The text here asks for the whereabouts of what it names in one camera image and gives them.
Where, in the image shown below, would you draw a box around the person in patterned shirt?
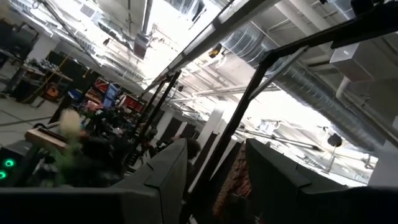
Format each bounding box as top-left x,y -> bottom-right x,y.
214,142 -> 253,218

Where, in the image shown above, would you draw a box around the black round ceiling lamp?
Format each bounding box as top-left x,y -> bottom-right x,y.
326,133 -> 343,148

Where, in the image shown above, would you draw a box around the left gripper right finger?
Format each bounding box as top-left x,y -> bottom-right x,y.
245,138 -> 398,224

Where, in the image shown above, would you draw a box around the red and blue storage bins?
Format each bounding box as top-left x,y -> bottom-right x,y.
83,77 -> 147,113

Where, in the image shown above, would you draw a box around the black device with green lights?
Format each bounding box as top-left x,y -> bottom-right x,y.
0,139 -> 34,187

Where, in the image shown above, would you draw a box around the grey ceiling pipe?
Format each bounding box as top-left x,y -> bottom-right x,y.
133,0 -> 154,60

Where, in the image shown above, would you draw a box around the black aluminium table frame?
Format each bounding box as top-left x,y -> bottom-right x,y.
124,0 -> 398,224

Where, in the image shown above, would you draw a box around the silver ventilation duct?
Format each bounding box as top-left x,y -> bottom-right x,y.
220,24 -> 386,153

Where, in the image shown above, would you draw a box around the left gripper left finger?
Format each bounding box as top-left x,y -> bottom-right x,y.
0,138 -> 189,224

